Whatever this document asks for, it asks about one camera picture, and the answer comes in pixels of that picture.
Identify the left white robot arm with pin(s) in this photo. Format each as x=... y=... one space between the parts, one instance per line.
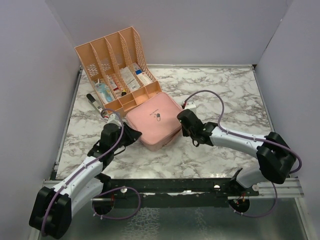
x=55 y=207

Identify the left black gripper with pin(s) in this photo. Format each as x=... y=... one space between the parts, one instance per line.
x=132 y=134

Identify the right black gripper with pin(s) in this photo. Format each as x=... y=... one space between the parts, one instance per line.
x=185 y=133

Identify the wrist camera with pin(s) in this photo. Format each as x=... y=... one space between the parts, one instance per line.
x=190 y=105
x=114 y=119

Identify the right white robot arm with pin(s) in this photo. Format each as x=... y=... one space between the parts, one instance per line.
x=275 y=158

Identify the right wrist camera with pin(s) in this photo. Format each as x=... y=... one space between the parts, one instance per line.
x=190 y=105

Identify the orange plastic file organizer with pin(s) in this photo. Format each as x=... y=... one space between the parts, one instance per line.
x=106 y=56

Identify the red white medicine box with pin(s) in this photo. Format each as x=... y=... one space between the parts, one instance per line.
x=113 y=82

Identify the black silver stapler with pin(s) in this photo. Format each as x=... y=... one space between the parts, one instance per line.
x=94 y=103

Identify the blue patterned pouch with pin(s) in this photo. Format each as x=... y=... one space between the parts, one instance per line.
x=104 y=92

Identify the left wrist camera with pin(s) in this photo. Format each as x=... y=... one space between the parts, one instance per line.
x=114 y=119

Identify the pink medicine kit case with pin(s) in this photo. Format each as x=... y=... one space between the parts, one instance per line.
x=157 y=121

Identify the blue white medicine box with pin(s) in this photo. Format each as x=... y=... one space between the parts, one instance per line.
x=144 y=78

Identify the small dark bottle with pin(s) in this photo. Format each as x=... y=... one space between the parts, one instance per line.
x=123 y=93

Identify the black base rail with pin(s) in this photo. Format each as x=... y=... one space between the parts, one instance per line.
x=170 y=192

